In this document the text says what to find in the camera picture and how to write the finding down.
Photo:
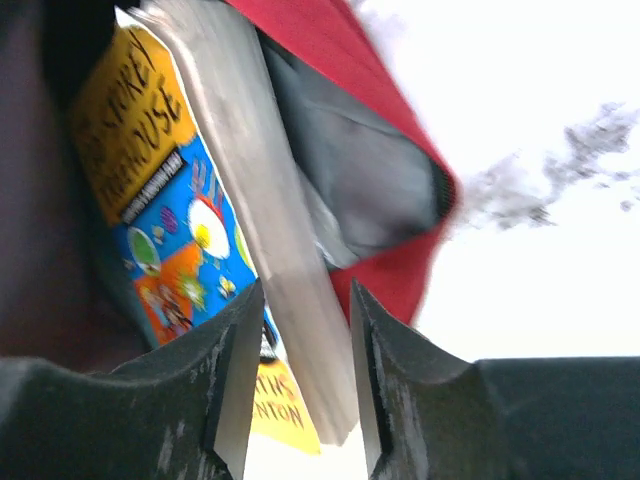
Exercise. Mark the orange treehouse book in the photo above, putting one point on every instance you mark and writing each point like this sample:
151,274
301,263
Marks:
179,134

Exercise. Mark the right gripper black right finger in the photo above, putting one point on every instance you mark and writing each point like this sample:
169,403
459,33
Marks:
426,414

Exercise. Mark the red backpack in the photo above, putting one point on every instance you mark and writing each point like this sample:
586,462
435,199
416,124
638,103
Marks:
387,201

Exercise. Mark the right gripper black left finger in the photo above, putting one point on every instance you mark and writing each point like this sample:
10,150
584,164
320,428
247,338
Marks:
182,411

